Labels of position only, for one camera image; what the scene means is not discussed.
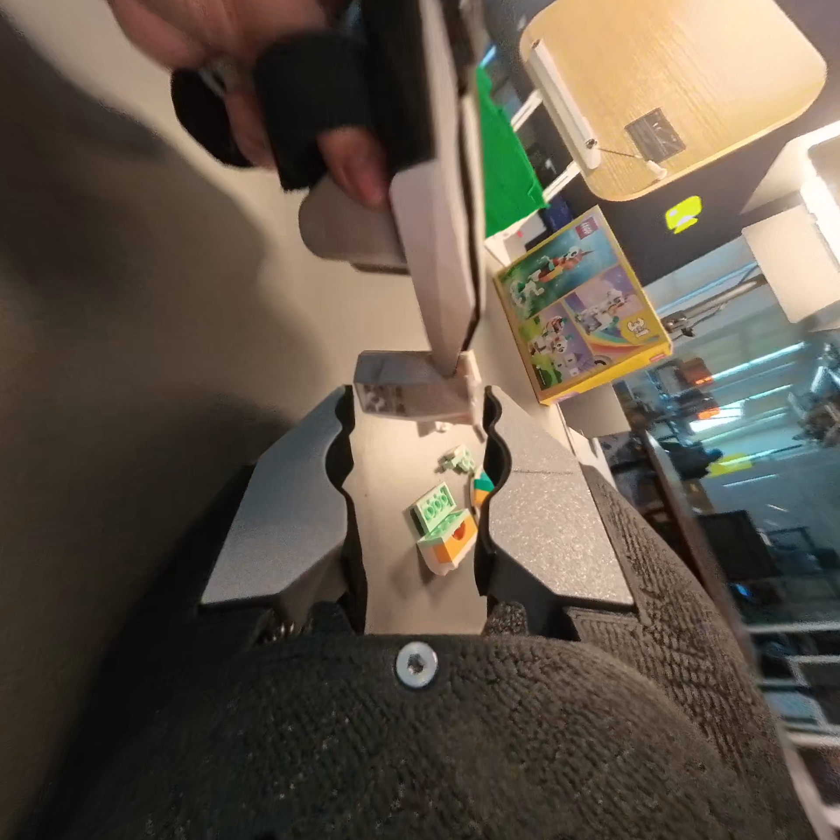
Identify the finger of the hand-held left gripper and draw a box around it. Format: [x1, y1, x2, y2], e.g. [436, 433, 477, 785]
[390, 0, 476, 379]
[462, 98, 488, 350]

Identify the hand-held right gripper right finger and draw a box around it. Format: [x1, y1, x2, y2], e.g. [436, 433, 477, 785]
[474, 386, 636, 634]

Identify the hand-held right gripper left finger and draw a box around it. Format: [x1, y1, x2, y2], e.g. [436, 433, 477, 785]
[200, 386, 367, 634]

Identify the orange white lego brick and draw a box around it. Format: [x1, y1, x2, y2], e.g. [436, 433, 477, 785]
[416, 511, 477, 577]

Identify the light green lego plate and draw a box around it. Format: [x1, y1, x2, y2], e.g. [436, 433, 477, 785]
[411, 482, 470, 536]

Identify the colourful lego box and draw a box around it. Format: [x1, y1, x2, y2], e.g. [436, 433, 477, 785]
[493, 206, 674, 405]

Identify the person's left hand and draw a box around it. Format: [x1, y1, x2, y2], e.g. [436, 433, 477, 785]
[108, 0, 389, 206]

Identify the large green plastic bin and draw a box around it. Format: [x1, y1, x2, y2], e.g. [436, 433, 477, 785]
[476, 66, 550, 241]

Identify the light wood panel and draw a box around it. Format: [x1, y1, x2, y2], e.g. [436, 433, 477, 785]
[520, 0, 828, 202]

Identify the white cabinet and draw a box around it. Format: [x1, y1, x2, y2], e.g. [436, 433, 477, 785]
[743, 125, 840, 324]

